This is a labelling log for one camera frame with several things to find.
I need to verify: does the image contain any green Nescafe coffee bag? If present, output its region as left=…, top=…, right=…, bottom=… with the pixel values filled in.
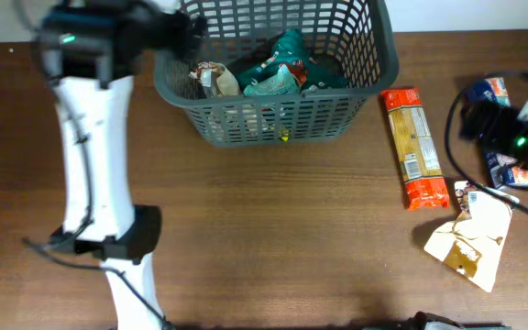
left=236, top=29, right=348, bottom=92

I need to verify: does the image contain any blue tissue multipack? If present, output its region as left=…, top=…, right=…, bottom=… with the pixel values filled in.
left=467, top=78, right=528, bottom=190

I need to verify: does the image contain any beige chocolate snack pouch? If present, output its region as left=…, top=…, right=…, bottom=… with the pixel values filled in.
left=188, top=60, right=274, bottom=143

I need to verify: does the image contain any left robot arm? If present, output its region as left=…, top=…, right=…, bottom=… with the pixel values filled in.
left=31, top=1, right=206, bottom=329

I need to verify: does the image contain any orange spaghetti pasta packet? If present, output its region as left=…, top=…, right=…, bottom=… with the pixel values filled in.
left=380, top=88, right=449, bottom=210

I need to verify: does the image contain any cream snack pouch right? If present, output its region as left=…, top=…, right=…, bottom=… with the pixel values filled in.
left=423, top=181, right=513, bottom=292

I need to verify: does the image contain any grey plastic basket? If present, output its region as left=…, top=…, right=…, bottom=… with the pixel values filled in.
left=154, top=0, right=399, bottom=147

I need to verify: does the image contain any light teal tissue packet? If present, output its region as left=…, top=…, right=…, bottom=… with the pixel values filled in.
left=243, top=64, right=301, bottom=96

